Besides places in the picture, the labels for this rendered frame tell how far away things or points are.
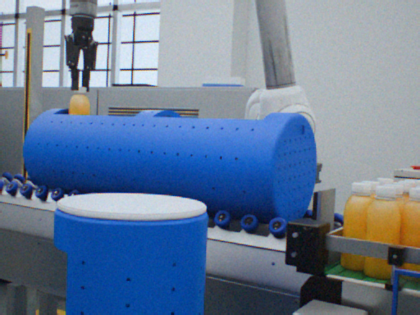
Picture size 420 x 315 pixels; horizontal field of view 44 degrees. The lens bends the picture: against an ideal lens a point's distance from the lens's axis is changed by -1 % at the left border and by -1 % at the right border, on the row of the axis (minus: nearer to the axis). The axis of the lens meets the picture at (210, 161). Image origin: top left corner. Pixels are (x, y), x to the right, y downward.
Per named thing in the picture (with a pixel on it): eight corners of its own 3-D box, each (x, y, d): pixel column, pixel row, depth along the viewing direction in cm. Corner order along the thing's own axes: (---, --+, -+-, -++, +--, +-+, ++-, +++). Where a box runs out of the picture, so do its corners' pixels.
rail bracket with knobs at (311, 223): (300, 262, 114) (303, 216, 113) (331, 268, 110) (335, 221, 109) (281, 271, 105) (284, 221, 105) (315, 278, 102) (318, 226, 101)
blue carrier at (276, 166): (88, 185, 190) (85, 107, 186) (316, 215, 144) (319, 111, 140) (23, 198, 166) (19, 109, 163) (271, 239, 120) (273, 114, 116)
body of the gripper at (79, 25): (84, 21, 174) (83, 49, 174) (65, 15, 167) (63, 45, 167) (100, 20, 170) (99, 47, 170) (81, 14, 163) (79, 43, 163)
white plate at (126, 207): (180, 193, 116) (179, 198, 116) (51, 193, 106) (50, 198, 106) (230, 212, 91) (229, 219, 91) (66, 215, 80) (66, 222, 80)
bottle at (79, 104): (81, 143, 166) (83, 91, 165) (63, 142, 168) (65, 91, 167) (93, 143, 172) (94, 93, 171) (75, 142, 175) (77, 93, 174)
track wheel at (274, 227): (273, 219, 125) (271, 215, 123) (290, 221, 122) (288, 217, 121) (267, 235, 123) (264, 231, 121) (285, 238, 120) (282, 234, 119)
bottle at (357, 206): (335, 267, 111) (340, 190, 110) (346, 262, 116) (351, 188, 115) (367, 273, 107) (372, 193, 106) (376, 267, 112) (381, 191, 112)
